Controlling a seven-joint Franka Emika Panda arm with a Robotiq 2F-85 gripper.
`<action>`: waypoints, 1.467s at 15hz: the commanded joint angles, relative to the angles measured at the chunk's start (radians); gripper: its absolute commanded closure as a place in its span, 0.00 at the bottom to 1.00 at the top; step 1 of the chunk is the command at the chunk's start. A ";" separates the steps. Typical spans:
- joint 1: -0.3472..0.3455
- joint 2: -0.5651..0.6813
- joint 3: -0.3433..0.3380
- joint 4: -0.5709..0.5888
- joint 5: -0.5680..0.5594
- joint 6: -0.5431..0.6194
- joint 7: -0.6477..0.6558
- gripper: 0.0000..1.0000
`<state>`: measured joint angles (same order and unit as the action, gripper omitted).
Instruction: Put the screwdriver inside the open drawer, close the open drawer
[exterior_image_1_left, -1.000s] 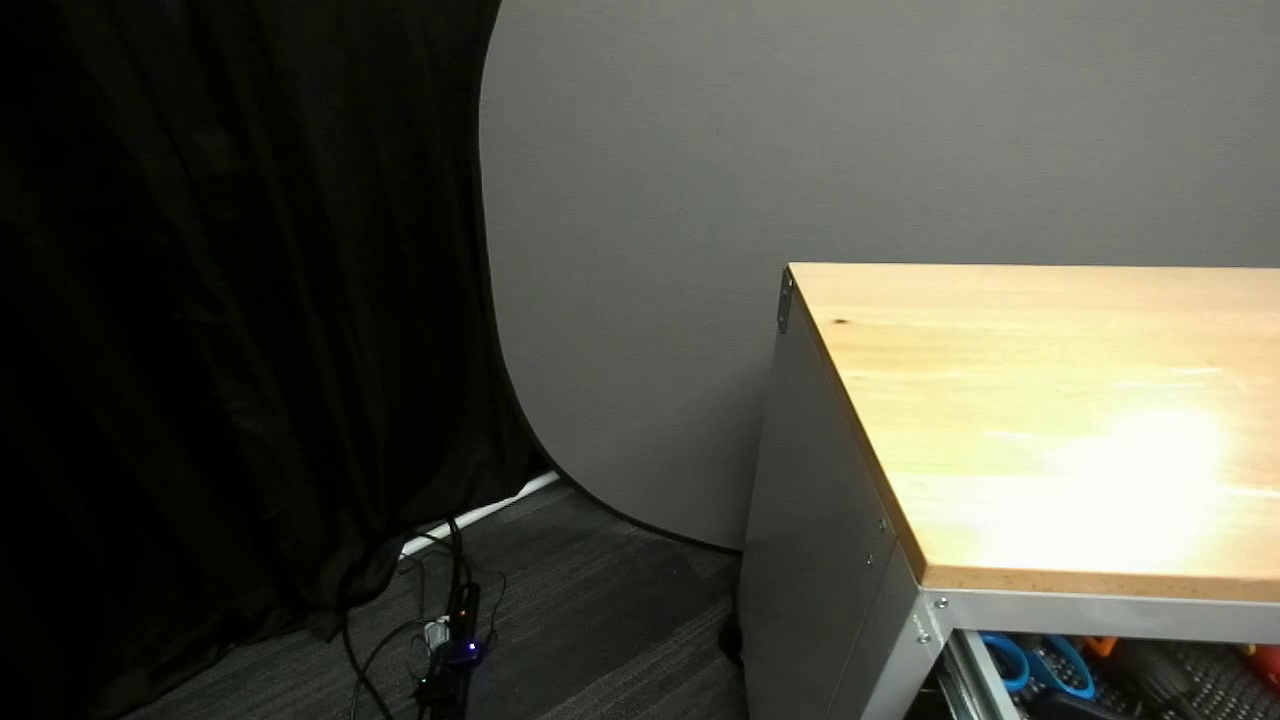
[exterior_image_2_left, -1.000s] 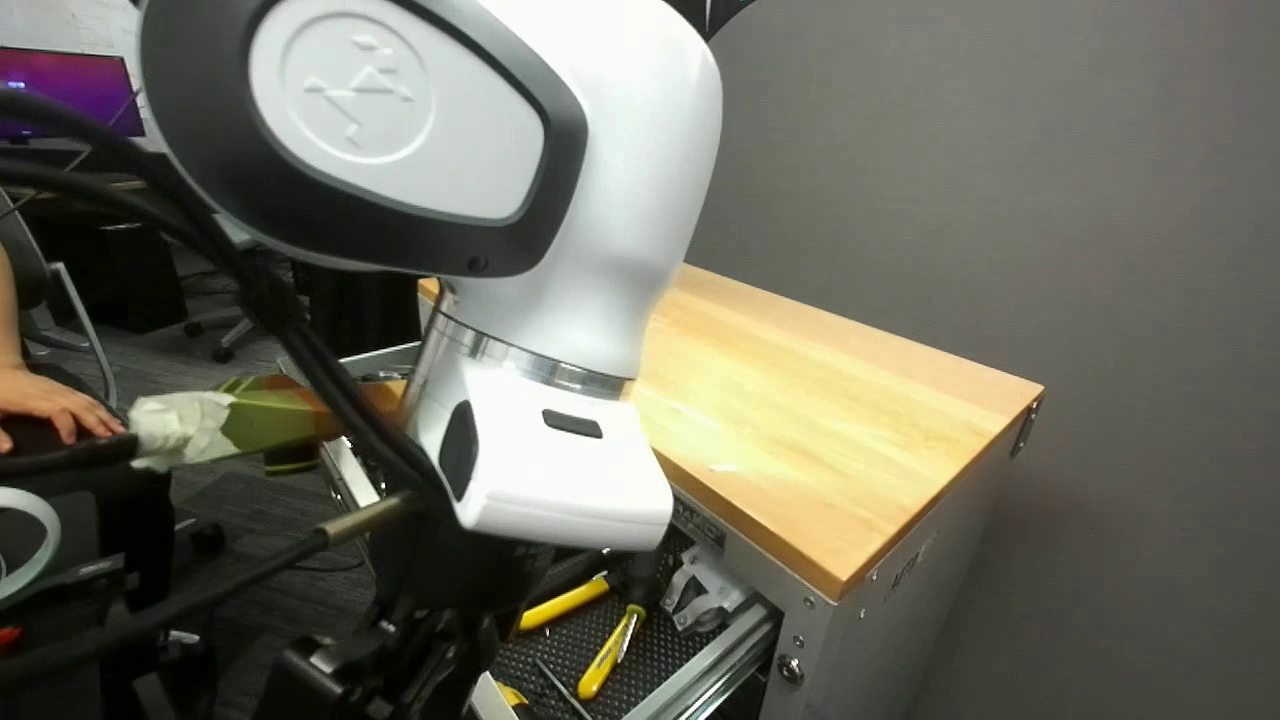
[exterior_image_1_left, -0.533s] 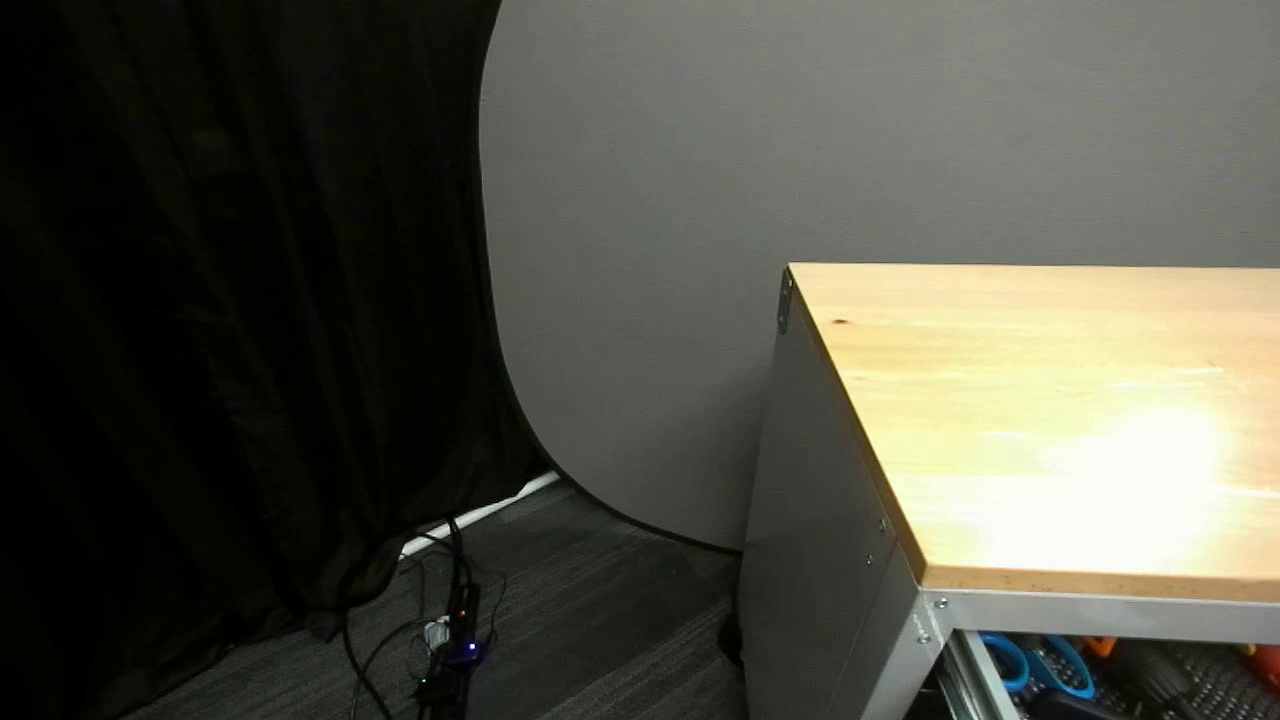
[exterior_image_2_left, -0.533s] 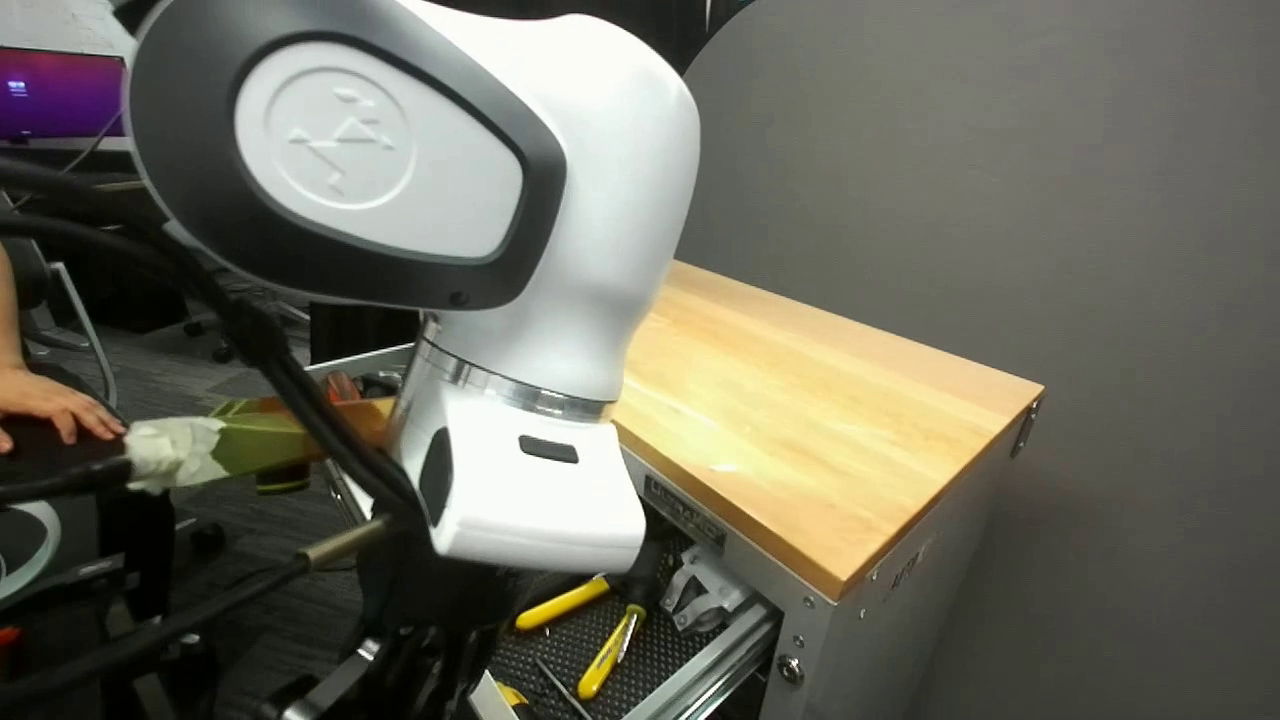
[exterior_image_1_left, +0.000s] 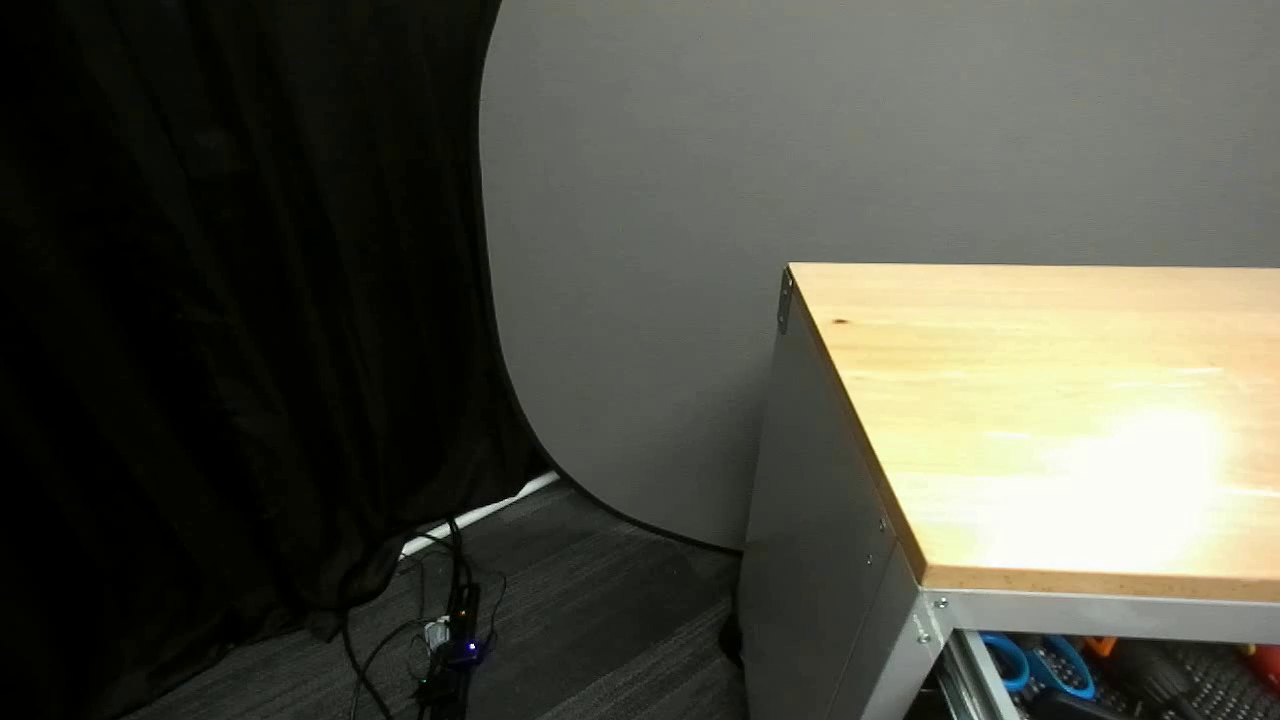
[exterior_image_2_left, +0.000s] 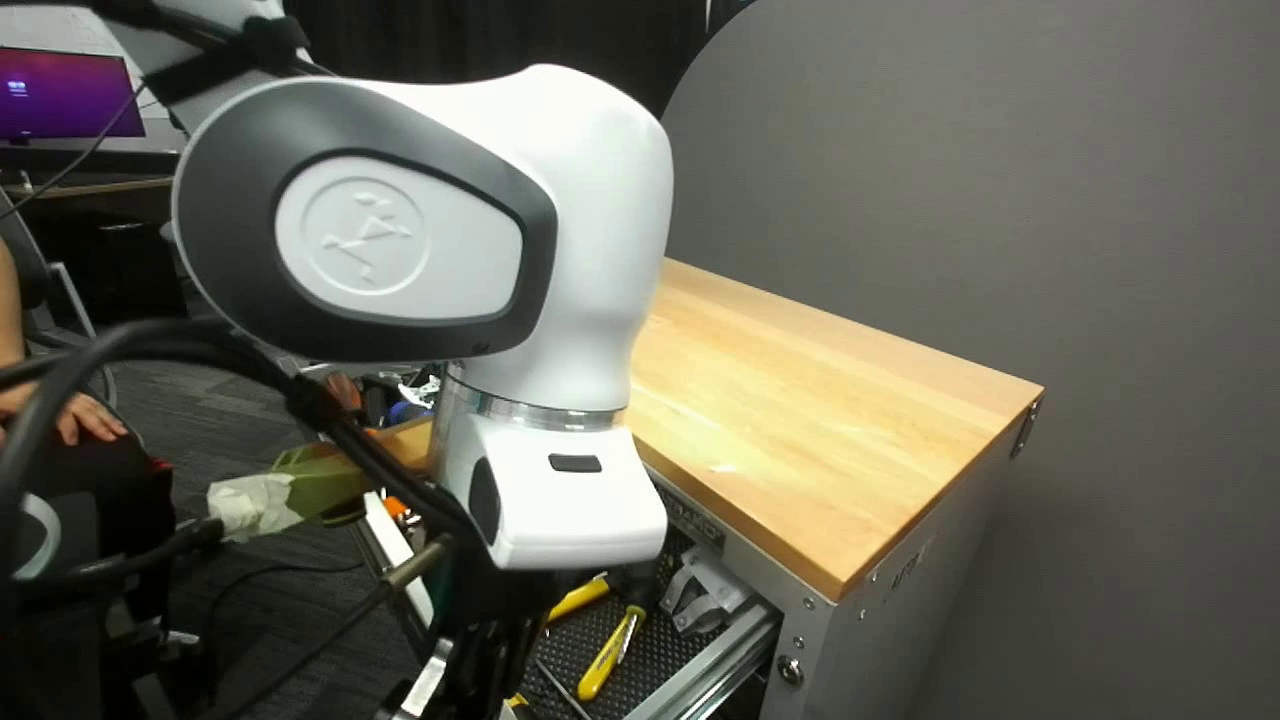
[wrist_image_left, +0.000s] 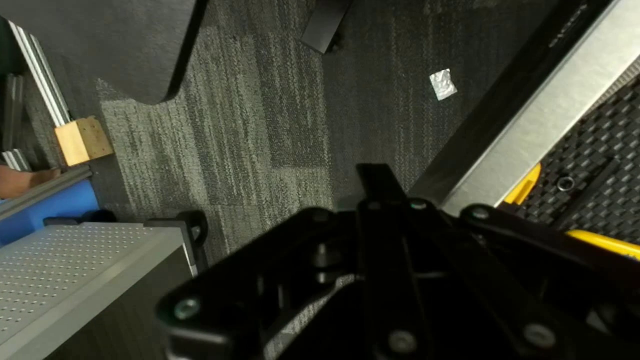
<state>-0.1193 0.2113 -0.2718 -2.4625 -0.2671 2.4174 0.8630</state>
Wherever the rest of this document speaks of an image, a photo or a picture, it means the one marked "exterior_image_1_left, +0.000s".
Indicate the grey metal tool drawer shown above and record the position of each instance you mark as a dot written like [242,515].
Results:
[961,680]

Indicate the white floor strip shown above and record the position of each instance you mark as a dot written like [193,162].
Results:
[493,506]

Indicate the grey rounded partition panel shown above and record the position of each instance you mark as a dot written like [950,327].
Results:
[800,133]

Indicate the black power strip blue light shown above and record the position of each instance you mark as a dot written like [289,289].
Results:
[461,655]

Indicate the grey tool cabinet wood top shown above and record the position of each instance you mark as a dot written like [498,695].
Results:
[1043,403]

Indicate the black curtain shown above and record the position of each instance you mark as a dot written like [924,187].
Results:
[200,333]

